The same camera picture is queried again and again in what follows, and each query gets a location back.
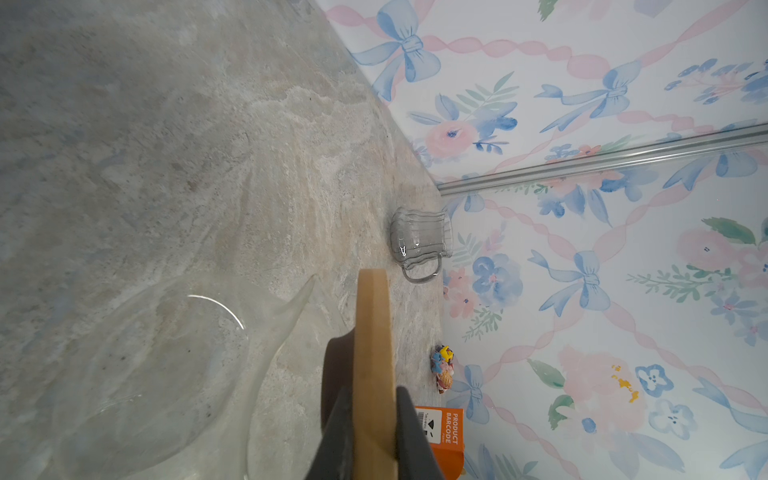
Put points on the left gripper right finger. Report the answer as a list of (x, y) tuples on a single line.
[(414, 455)]

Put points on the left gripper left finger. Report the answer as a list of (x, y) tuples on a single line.
[(335, 454)]

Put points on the orange coffee filter pack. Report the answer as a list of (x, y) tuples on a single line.
[(444, 431)]

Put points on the small colourful toy figure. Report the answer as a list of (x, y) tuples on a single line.
[(441, 364)]

